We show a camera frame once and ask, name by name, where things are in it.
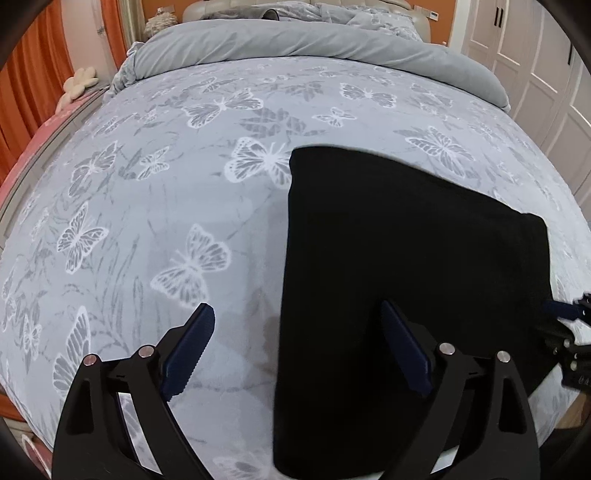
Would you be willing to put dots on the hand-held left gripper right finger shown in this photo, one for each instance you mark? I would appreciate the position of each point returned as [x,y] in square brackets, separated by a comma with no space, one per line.
[406,350]

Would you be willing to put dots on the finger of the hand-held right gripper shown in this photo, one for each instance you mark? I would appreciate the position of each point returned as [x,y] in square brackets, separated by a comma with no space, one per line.
[561,309]

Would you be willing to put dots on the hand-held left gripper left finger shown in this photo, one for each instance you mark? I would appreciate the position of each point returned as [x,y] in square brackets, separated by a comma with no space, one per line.
[191,350]

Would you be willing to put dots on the black pants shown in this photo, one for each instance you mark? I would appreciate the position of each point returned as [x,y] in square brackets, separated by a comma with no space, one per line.
[392,249]

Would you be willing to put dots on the butterfly print bed sheet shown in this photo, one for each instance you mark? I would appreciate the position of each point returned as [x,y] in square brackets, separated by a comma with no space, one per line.
[184,161]

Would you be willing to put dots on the white wardrobe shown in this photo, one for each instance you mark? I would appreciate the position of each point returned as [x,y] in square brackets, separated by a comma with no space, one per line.
[531,69]

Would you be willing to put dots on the cream flower plush cushion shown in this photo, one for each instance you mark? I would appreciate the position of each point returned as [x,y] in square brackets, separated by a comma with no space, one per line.
[81,82]

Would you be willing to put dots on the orange curtain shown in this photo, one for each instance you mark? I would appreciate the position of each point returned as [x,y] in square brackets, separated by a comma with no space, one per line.
[27,83]

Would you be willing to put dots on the grey duvet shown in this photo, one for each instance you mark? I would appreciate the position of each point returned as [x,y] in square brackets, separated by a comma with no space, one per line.
[300,41]

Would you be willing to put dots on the white feathery bedside lamp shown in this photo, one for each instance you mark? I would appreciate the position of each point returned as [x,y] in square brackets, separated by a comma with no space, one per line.
[160,24]

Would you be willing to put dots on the beige padded headboard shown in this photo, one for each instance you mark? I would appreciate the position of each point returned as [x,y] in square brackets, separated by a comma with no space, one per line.
[203,8]

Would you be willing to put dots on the dark grey blanket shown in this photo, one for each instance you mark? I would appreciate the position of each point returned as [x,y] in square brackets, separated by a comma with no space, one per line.
[261,11]

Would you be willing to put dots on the white wall switch panel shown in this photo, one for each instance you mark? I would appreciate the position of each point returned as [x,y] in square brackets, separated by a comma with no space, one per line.
[427,14]

